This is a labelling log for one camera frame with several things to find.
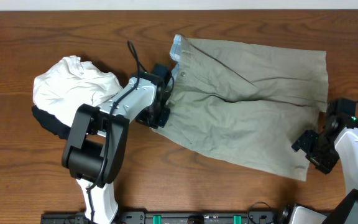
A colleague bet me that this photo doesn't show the white crumpled garment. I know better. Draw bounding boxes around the white crumpled garment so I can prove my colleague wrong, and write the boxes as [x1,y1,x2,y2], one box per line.
[33,55,122,127]

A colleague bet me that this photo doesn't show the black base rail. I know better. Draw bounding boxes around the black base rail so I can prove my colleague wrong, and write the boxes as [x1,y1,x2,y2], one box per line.
[40,200,278,224]

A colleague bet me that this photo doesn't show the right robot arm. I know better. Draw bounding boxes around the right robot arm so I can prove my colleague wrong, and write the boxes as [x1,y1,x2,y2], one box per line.
[278,112,358,223]

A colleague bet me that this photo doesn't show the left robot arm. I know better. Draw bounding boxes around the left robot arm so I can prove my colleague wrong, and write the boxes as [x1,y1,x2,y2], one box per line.
[62,71,174,223]

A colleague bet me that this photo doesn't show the khaki green shorts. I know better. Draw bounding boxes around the khaki green shorts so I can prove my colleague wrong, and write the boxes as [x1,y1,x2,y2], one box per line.
[157,35,329,181]

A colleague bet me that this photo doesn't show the black garment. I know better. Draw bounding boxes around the black garment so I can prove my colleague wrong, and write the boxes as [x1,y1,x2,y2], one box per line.
[31,105,71,139]

